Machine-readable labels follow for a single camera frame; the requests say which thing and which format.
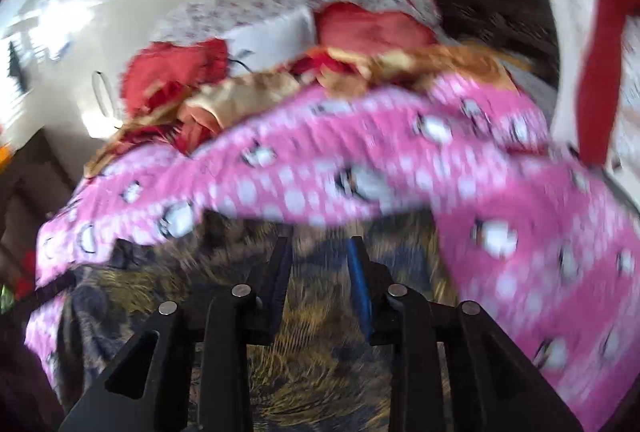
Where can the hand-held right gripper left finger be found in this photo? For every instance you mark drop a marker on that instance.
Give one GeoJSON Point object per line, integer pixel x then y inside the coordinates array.
{"type": "Point", "coordinates": [277, 292]}

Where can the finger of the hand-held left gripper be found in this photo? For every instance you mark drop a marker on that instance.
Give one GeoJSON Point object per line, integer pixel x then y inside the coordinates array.
{"type": "Point", "coordinates": [50, 292]}

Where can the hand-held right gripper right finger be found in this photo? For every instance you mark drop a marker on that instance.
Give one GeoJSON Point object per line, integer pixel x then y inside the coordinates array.
{"type": "Point", "coordinates": [361, 297]}

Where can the brown blue batik cloth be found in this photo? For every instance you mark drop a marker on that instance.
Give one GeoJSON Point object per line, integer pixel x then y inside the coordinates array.
{"type": "Point", "coordinates": [320, 362]}

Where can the pink penguin print blanket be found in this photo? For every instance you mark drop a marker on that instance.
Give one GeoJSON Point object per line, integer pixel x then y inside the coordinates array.
{"type": "Point", "coordinates": [400, 152]}

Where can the red gold satin cloth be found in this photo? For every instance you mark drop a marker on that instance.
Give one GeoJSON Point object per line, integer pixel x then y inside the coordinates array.
{"type": "Point", "coordinates": [240, 97]}

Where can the dark hanging garment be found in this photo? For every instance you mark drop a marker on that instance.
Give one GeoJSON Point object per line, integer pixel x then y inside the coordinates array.
{"type": "Point", "coordinates": [16, 62]}

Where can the red frilled pillow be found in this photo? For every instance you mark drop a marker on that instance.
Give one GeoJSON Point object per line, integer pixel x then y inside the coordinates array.
{"type": "Point", "coordinates": [375, 27]}
{"type": "Point", "coordinates": [170, 67]}

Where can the white folded cloth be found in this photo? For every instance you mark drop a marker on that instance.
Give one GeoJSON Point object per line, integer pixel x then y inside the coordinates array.
{"type": "Point", "coordinates": [270, 37]}

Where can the red cloth on chair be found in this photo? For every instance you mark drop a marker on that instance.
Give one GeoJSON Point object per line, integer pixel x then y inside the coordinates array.
{"type": "Point", "coordinates": [600, 37]}

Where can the white chair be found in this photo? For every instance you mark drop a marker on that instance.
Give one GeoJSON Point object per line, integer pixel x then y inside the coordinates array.
{"type": "Point", "coordinates": [570, 12]}

